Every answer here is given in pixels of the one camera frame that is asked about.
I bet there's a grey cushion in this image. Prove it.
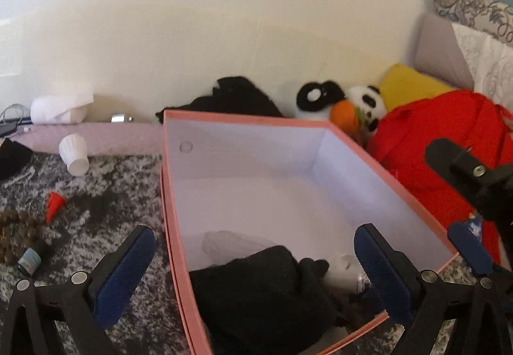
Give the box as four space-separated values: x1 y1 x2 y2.
414 12 476 90

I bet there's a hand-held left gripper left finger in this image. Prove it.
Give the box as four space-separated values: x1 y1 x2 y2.
0 224 157 355

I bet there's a round black-and-white plush toy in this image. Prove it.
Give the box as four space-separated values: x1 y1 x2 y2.
294 79 348 122

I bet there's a small dark bottle blue label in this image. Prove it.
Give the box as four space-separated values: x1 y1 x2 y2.
17 240 49 278

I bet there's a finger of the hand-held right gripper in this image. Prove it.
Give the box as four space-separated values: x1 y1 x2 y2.
447 223 498 278
425 138 513 220

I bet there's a red plastic cone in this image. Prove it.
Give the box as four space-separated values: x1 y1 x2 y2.
45 190 67 224

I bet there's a white toilet paper roll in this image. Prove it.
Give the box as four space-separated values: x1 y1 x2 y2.
31 94 95 125

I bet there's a pale pink mat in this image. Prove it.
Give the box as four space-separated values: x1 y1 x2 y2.
14 123 165 157

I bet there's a white quilted blanket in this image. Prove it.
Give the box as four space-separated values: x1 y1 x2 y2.
452 22 513 109

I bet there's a brown bead string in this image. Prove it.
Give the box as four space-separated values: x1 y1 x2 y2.
0 208 41 264

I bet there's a small white bottle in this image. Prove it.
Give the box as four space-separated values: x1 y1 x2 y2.
323 254 372 295

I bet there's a white paper cup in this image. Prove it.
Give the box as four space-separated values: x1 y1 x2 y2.
59 134 90 176

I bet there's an orange plush carrot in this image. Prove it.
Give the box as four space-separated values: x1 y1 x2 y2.
330 99 362 136

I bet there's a pink cardboard box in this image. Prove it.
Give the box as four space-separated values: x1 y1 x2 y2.
159 108 460 355

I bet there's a blue star-print object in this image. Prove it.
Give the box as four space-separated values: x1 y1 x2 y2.
465 215 484 243

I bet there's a red cloth bag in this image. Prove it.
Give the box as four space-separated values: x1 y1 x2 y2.
366 89 513 264

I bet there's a black crumpled garment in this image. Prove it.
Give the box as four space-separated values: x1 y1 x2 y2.
156 76 286 120

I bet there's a panda plush toy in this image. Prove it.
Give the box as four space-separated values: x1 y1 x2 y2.
346 85 388 133

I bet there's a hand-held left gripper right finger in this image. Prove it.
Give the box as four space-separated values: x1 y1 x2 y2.
354 224 513 355

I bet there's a floral patterned pillow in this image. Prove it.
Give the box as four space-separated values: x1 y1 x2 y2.
430 0 513 44

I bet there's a grey cable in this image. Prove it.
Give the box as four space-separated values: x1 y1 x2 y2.
0 103 33 138

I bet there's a black knitted cloth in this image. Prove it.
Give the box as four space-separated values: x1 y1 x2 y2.
188 245 342 355

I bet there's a yellow pillow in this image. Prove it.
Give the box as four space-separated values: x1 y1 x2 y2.
379 63 456 112

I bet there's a small black cloth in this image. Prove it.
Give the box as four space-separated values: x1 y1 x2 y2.
0 138 35 182

